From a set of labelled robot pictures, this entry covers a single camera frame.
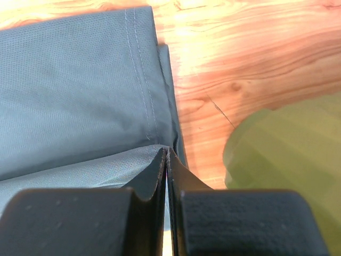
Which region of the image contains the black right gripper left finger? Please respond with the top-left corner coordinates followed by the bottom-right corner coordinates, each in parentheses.
top-left (1, 149), bottom-right (167, 255)

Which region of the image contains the grey t-shirt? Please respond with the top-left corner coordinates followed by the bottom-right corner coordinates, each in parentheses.
top-left (1, 6), bottom-right (186, 209)

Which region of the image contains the green plastic basket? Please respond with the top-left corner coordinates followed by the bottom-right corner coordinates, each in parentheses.
top-left (223, 93), bottom-right (340, 255)

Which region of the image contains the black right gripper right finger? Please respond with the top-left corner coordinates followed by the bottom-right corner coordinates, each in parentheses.
top-left (166, 149), bottom-right (329, 255)

